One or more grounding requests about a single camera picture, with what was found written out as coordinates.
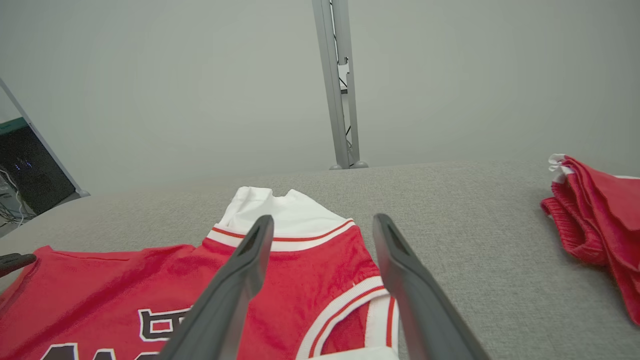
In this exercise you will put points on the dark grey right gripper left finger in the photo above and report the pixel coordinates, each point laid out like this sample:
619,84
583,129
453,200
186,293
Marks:
220,320

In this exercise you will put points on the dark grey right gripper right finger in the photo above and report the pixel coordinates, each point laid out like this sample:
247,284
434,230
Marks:
425,325

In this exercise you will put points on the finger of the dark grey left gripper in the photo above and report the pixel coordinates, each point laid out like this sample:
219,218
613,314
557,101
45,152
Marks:
15,262

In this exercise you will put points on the red and white basketball jersey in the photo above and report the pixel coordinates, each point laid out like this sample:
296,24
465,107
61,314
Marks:
100,290

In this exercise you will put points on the red white-striped basketball shorts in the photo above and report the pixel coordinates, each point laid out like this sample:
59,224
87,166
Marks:
600,215

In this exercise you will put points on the black computer equipment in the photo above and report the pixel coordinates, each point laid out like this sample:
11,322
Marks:
30,165

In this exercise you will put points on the grey slanted panel frame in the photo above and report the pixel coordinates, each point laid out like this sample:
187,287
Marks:
45,145

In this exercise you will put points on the grey cylindrical post foot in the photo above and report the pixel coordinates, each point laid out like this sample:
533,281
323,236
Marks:
360,164
337,166

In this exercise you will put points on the grey metal partition post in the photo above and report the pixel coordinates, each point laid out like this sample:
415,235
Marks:
332,90

